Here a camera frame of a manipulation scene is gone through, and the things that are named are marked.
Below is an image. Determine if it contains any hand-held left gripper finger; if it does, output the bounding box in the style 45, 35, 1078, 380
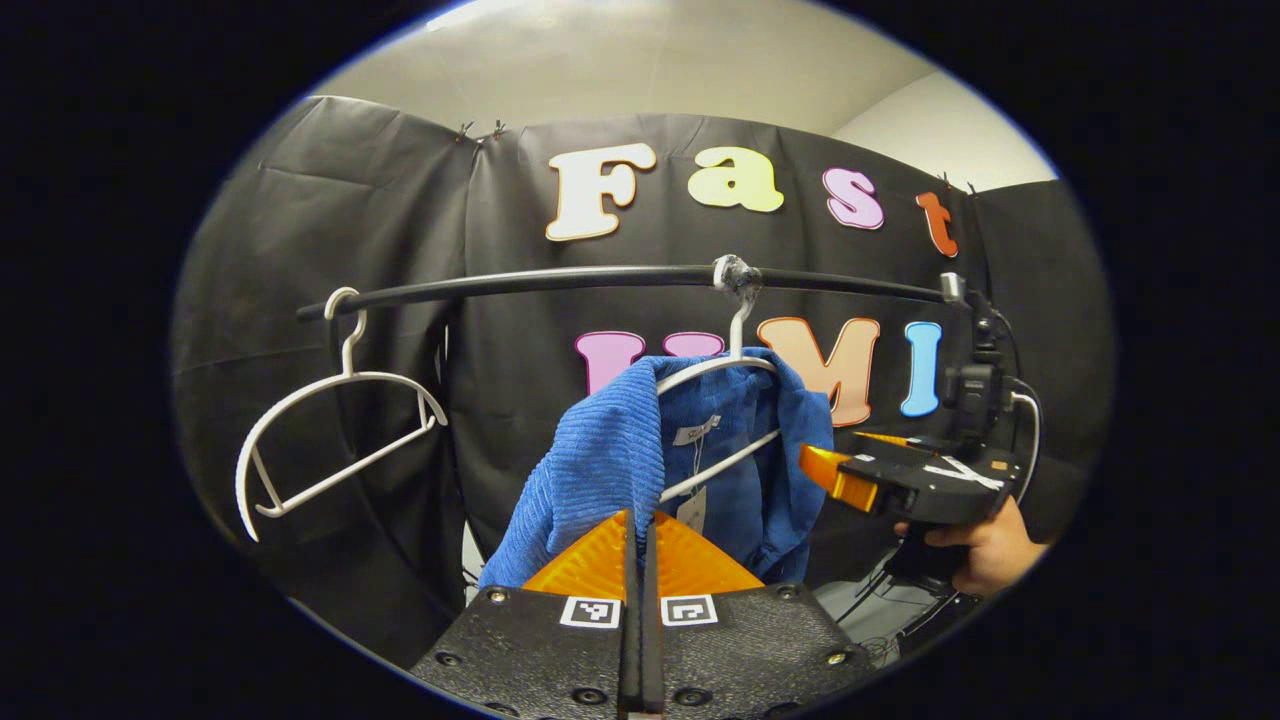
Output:
410, 508, 646, 720
642, 510, 873, 720

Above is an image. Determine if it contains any blue knit garment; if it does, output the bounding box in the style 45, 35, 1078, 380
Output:
478, 347, 836, 591

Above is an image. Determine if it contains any white hanger with taped hook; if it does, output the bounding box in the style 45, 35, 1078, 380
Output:
655, 255, 783, 504

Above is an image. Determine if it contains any white plastic hanger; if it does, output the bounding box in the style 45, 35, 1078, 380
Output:
235, 287, 449, 543

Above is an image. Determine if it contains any black backdrop cloth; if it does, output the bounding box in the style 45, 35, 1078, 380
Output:
172, 95, 1116, 671

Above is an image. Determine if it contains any white cable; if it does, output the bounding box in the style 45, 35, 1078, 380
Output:
1008, 388, 1043, 506

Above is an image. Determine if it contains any black clothes rail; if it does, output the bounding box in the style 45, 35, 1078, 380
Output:
297, 262, 966, 323

